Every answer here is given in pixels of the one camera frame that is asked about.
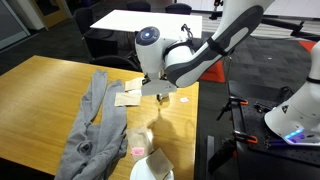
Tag white object at corner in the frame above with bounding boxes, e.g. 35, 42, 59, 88
125, 124, 155, 163

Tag grey metal bar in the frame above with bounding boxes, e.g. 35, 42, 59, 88
206, 134, 215, 180

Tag grey trousers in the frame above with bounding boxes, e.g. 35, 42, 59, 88
54, 69, 129, 180

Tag white meeting table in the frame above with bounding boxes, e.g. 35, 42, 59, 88
89, 9, 203, 39

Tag brown napkin on large plate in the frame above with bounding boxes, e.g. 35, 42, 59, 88
145, 148, 175, 180

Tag large white plate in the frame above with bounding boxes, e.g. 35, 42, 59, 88
129, 154, 175, 180

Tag flat beige napkin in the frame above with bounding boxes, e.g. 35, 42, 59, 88
114, 91, 143, 108

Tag beige napkin on small plate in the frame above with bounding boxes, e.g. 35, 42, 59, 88
124, 77, 145, 92

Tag pink sticky note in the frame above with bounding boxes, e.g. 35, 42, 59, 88
130, 146, 146, 157

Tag black mounting table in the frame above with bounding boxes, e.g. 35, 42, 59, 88
228, 79, 320, 180

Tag wooden door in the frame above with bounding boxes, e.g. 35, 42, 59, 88
29, 0, 73, 29

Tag black floor stand base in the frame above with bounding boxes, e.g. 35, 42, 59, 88
261, 16, 306, 37

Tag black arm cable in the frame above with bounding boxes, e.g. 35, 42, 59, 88
180, 23, 195, 46

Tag black office chair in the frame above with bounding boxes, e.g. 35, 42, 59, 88
164, 2, 193, 15
88, 50, 143, 72
125, 0, 152, 13
73, 7, 119, 59

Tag small black bracket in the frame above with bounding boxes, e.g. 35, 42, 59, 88
253, 102, 274, 114

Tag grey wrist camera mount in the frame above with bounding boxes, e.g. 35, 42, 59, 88
140, 79, 178, 98

